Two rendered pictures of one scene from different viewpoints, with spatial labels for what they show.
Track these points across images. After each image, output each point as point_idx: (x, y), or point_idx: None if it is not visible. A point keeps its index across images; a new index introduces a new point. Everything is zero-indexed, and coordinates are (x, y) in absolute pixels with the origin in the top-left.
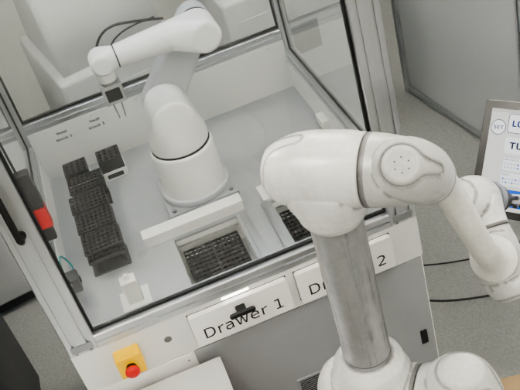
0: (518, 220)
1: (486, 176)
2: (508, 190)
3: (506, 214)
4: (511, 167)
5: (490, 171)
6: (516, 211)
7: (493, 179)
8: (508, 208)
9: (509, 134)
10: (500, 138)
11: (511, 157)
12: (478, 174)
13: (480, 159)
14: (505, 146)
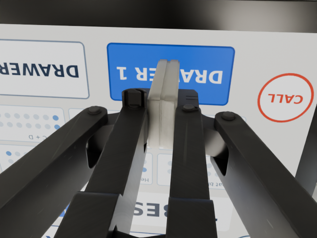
0: (164, 2)
1: (289, 137)
2: (214, 102)
3: (214, 17)
4: (209, 166)
5: (275, 152)
6: (177, 34)
7: (265, 132)
8: (207, 42)
9: (219, 235)
10: (244, 226)
11: (211, 189)
12: (316, 141)
13: (306, 180)
14: (228, 211)
